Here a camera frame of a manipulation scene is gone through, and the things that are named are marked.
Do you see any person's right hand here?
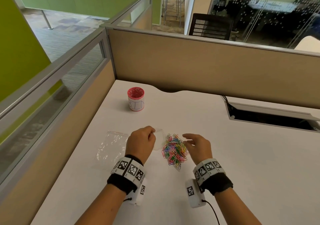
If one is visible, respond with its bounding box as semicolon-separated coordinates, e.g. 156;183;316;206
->
182;133;213;167

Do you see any person's left hand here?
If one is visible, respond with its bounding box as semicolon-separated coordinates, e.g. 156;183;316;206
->
125;126;156;165

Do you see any small clear plastic bag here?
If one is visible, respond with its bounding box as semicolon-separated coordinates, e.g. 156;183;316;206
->
153;128;167;152

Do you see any person's right forearm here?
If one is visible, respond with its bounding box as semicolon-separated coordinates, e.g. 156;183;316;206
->
213;187;263;225

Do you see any person's left forearm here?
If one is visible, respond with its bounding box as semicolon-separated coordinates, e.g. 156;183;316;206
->
81;183;131;225

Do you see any pile of colourful paper clips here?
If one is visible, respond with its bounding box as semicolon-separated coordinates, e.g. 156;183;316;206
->
161;133;189;172

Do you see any white marker wrist band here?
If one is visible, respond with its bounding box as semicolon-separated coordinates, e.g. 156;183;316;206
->
193;158;226;183
110;156;146;183

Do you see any pink mesh cup white label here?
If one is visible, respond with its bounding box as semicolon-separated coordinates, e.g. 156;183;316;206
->
127;87;145;112

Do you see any clear zip bag red strip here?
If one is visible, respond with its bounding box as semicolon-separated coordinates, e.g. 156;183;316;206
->
96;131;129;163

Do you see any black cloth wristband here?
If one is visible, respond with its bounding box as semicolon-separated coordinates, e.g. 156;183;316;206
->
107;154;144;196
200;172;233;197

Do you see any beige desk partition panel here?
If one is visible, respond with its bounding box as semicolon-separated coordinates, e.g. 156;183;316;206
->
105;27;320;110

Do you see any glass and beige side partition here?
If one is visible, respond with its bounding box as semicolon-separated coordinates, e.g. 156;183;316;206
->
0;28;117;225

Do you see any black mesh office chair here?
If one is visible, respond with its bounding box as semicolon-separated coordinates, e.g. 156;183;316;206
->
188;13;234;41

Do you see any metal bar stool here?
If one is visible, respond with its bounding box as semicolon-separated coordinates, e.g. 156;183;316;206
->
162;0;183;28

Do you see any white chair back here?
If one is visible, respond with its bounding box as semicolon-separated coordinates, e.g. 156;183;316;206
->
294;36;320;57

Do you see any white meeting room table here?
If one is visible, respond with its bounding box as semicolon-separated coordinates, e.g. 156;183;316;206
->
248;0;300;14

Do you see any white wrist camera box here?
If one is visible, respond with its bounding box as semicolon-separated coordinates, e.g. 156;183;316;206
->
185;179;207;209
125;177;147;207

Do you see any grey desk cable tray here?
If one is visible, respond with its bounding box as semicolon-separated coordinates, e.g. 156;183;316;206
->
226;101;320;133

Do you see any metal floor post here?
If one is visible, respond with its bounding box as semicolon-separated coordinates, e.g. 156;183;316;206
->
41;9;54;30

